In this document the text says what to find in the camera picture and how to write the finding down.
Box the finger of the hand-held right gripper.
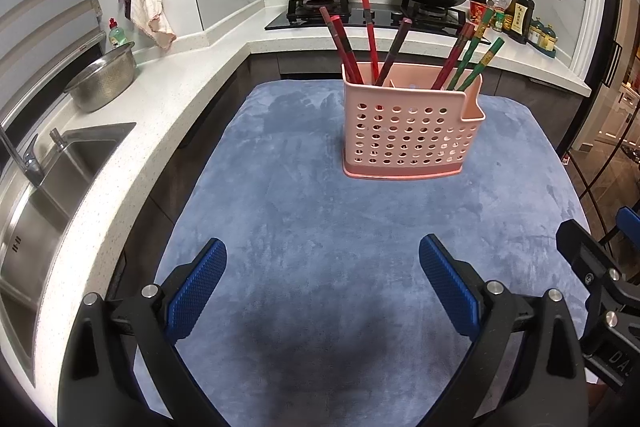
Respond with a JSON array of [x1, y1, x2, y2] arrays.
[[617, 206, 640, 244], [556, 219, 640, 323]]

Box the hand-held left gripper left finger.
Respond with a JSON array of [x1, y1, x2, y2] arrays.
[[57, 237, 228, 427]]

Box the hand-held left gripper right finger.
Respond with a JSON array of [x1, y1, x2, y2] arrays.
[[419, 234, 588, 427]]

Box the pink perforated utensil holder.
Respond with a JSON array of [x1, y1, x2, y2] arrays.
[[341, 63, 486, 181]]

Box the bright red chopstick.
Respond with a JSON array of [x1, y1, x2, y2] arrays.
[[361, 0, 381, 86], [330, 17, 366, 85]]

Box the red chopsticks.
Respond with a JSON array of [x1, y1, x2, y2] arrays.
[[319, 7, 362, 85]]

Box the glass sliding door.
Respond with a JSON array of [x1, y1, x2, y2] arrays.
[[565, 0, 640, 258]]

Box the blue plush mat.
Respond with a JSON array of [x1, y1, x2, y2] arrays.
[[135, 79, 591, 427]]

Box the stainless steel sink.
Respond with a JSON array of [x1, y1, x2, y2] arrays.
[[0, 122, 137, 358]]

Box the spice jar rack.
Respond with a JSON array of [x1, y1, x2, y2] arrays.
[[525, 18, 558, 58]]

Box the chrome faucet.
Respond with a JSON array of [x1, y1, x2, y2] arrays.
[[0, 127, 46, 188]]

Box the white kitchen counter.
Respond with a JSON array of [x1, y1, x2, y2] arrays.
[[0, 0, 593, 388]]

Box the stainless steel basin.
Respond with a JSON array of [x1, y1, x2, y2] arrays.
[[64, 41, 138, 112]]

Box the dark soy sauce bottle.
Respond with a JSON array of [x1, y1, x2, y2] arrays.
[[504, 0, 536, 38]]

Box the red instant noodle cup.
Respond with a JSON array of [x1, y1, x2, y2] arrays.
[[469, 2, 493, 25]]

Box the green dish soap bottle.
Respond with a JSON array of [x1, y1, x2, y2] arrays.
[[107, 18, 132, 50]]

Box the black gas stove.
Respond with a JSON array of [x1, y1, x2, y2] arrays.
[[264, 0, 493, 32]]

